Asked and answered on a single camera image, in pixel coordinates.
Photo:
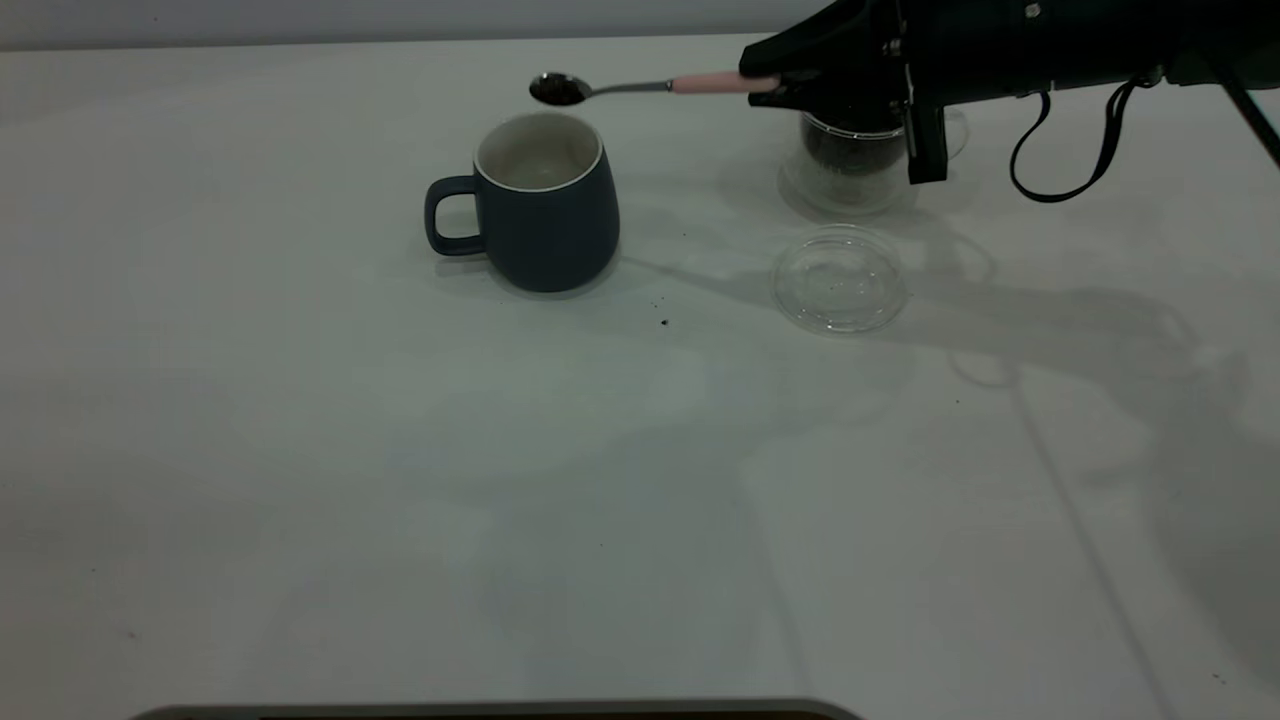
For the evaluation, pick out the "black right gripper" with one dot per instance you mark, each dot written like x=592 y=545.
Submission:
x=960 y=50

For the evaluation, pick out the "dark grey ceramic mug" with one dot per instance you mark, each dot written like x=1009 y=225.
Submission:
x=555 y=235

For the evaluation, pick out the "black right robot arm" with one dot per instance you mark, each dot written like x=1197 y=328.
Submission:
x=1120 y=40

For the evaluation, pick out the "dark coffee beans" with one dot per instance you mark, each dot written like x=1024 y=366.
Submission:
x=850 y=150

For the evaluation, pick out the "clear round glass lid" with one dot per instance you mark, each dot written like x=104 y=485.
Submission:
x=840 y=290

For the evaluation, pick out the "clear double-wall glass cup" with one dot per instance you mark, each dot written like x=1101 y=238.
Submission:
x=850 y=190

